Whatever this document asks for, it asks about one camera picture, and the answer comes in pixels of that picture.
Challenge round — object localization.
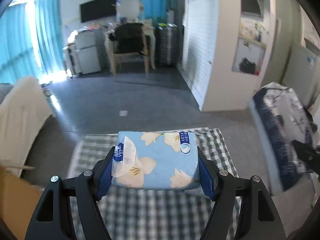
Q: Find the white mini fridge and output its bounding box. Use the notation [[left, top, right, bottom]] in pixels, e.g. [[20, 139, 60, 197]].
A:
[[75, 30, 101, 74]]

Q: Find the cardboard box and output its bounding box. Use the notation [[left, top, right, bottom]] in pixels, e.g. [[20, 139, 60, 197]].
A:
[[1, 167, 42, 239]]

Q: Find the checkered tablecloth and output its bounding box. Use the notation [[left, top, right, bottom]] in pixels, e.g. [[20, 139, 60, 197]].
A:
[[68, 127, 241, 239]]

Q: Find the black television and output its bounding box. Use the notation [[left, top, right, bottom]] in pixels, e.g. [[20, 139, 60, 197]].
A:
[[80, 0, 117, 23]]

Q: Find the blue curtain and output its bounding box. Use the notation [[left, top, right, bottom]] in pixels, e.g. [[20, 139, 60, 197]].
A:
[[1, 0, 66, 83]]

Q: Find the blue floral tissue pack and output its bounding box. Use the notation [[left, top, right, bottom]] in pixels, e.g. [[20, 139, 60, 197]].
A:
[[111, 131, 200, 190]]

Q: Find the round white mirror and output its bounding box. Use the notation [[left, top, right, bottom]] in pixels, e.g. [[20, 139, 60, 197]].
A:
[[117, 0, 140, 18]]

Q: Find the wooden chair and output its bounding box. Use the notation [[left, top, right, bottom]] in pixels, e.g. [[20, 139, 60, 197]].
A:
[[107, 23, 150, 76]]

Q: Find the black suitcase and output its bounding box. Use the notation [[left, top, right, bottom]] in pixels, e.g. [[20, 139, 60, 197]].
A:
[[155, 23, 179, 65]]

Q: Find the bed with beige cover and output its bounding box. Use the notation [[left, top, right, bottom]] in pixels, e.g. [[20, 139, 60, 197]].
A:
[[1, 76, 54, 177]]

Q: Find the black backpack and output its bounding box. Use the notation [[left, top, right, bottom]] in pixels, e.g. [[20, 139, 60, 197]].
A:
[[108, 23, 145, 55]]

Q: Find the white drawer cabinet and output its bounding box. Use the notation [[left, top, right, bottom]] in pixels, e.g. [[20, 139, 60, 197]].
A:
[[63, 43, 81, 76]]

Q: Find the white dressing table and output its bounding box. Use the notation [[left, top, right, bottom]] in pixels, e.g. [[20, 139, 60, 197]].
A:
[[104, 18, 156, 75]]

